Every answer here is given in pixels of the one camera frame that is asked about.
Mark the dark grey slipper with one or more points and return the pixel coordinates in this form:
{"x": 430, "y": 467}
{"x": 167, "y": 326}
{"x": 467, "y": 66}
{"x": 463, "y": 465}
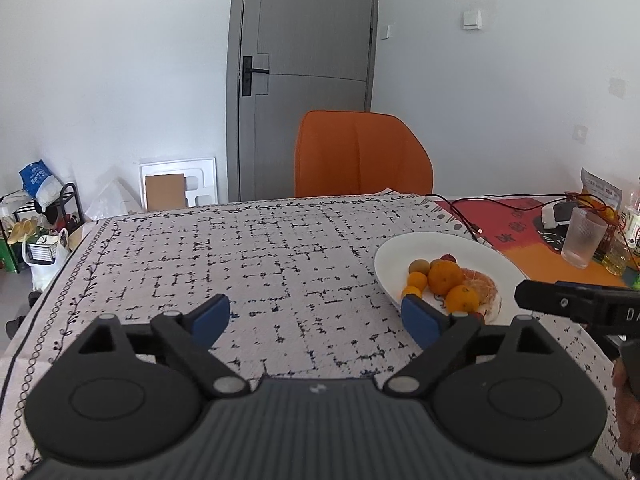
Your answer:
{"x": 15, "y": 326}
{"x": 33, "y": 299}

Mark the white wall socket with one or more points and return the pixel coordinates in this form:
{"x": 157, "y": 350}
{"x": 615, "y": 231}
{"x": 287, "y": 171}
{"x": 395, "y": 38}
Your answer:
{"x": 617, "y": 88}
{"x": 580, "y": 133}

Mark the white bowl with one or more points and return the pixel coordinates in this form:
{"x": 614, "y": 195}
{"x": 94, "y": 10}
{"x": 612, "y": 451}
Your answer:
{"x": 400, "y": 255}

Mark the printed snack bag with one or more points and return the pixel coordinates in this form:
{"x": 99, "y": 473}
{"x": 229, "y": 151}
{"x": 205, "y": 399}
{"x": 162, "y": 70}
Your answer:
{"x": 600, "y": 187}

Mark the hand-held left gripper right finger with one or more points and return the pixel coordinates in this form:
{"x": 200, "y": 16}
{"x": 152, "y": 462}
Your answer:
{"x": 420, "y": 317}

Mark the white charger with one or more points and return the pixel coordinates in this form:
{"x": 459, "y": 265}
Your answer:
{"x": 555, "y": 215}

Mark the clear plastic bag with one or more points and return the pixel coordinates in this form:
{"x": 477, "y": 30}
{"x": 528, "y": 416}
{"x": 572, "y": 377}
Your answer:
{"x": 112, "y": 202}

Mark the orange chair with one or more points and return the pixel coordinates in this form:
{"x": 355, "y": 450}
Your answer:
{"x": 360, "y": 155}

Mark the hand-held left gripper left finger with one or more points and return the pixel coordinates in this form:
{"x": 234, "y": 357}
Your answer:
{"x": 212, "y": 317}

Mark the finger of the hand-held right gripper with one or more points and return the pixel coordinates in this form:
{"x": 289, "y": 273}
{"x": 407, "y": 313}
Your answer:
{"x": 545, "y": 297}

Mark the brown cardboard piece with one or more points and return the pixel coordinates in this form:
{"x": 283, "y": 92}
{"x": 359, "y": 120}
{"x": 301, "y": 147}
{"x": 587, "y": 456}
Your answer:
{"x": 165, "y": 191}

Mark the black shoe rack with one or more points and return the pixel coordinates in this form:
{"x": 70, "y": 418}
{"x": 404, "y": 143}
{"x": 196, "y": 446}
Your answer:
{"x": 72, "y": 202}

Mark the large orange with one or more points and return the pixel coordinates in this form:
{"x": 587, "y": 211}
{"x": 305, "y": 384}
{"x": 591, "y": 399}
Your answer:
{"x": 445, "y": 276}

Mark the yellow-green kiwi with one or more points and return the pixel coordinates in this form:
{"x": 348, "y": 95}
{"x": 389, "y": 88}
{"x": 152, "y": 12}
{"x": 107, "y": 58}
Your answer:
{"x": 418, "y": 266}

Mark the red and orange mat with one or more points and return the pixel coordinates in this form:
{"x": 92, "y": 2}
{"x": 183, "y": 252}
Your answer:
{"x": 530, "y": 260}

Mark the yellow oil bottle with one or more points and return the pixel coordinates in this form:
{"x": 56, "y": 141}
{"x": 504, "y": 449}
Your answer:
{"x": 620, "y": 255}

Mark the white foam board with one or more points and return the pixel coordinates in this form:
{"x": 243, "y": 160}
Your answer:
{"x": 202, "y": 172}

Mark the blue and white bag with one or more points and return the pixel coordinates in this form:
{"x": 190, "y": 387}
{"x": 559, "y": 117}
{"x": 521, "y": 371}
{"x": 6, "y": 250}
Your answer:
{"x": 37, "y": 182}

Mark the white light switch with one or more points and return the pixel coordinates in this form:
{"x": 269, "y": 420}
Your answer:
{"x": 471, "y": 18}

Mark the grey door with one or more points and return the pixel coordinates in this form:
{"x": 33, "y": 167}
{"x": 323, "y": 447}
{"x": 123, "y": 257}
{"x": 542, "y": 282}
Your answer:
{"x": 310, "y": 125}

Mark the small orange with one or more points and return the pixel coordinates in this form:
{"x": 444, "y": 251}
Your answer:
{"x": 462, "y": 299}
{"x": 417, "y": 280}
{"x": 411, "y": 292}

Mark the green bag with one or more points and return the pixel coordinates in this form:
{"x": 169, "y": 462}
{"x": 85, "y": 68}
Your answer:
{"x": 7, "y": 257}

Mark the white plastic bag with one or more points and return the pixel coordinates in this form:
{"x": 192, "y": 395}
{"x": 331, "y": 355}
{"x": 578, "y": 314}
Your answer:
{"x": 42, "y": 272}

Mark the clear plastic cup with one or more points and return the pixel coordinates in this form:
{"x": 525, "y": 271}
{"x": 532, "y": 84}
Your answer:
{"x": 582, "y": 240}

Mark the peeled pomelo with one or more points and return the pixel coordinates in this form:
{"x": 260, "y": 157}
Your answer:
{"x": 480, "y": 285}

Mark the yellow slippers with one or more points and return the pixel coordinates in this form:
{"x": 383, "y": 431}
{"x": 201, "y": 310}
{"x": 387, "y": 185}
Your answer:
{"x": 22, "y": 230}

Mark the person's right hand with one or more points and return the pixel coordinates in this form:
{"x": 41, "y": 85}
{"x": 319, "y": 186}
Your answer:
{"x": 627, "y": 425}

